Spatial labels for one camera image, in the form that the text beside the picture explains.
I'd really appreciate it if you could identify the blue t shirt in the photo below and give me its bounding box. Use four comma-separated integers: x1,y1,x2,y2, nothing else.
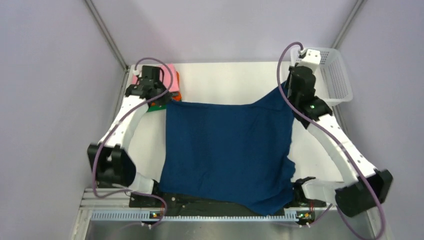
158,88,296,216

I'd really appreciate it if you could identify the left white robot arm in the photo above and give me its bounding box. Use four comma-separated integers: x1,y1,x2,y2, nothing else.
87,64,179,207

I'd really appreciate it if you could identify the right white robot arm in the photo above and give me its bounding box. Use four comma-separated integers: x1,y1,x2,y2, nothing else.
283,65,393,217

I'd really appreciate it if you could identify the green folded t shirt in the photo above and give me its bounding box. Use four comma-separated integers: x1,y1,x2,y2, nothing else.
147,103,167,113

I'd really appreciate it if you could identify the pink folded t shirt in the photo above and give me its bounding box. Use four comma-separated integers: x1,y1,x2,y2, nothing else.
131,64,178,93

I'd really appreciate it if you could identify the orange folded t shirt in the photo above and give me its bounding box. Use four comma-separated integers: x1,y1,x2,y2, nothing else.
172,71,182,102

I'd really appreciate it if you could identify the white plastic basket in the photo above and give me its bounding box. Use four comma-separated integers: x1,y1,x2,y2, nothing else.
311,47,353,107

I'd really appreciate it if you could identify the left aluminium frame post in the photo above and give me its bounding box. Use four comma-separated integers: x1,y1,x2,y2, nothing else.
83,0,128,71

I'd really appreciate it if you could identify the aluminium frame post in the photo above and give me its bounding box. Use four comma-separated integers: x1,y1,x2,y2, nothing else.
331,0,368,49
83,0,128,71

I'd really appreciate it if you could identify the right aluminium frame post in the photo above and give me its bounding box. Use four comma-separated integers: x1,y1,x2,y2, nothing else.
331,0,368,49

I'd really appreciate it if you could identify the white cable duct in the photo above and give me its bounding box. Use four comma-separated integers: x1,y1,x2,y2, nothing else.
91,210,313,222

